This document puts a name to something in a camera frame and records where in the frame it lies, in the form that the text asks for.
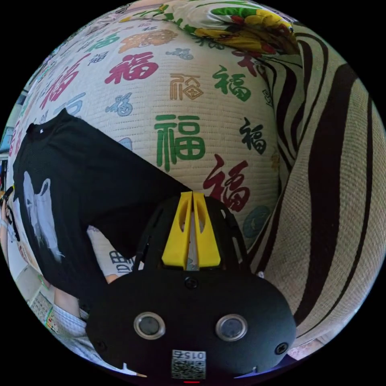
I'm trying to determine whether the striped cream and brown blanket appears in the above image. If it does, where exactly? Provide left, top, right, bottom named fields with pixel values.
left=247, top=23, right=381, bottom=343

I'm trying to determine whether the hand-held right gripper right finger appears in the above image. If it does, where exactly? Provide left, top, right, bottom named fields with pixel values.
left=192, top=192, right=221, bottom=267

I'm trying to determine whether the person's body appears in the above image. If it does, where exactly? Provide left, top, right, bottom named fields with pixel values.
left=45, top=285, right=100, bottom=359

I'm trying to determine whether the bed with printed mat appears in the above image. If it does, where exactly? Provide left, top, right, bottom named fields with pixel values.
left=8, top=0, right=302, bottom=278

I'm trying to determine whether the floral quilt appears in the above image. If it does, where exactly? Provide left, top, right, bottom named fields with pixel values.
left=160, top=0, right=302, bottom=55

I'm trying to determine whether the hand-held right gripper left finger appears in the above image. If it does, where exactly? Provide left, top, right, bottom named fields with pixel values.
left=161, top=193, right=192, bottom=268

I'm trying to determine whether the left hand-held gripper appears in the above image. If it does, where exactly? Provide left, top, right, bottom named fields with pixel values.
left=2, top=186, right=21, bottom=242

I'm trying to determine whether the person's left hand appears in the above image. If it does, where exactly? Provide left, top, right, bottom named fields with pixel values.
left=0, top=205, right=13, bottom=244

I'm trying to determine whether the black short sleeve with print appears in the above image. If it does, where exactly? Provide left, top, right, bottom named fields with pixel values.
left=12, top=108, right=193, bottom=302

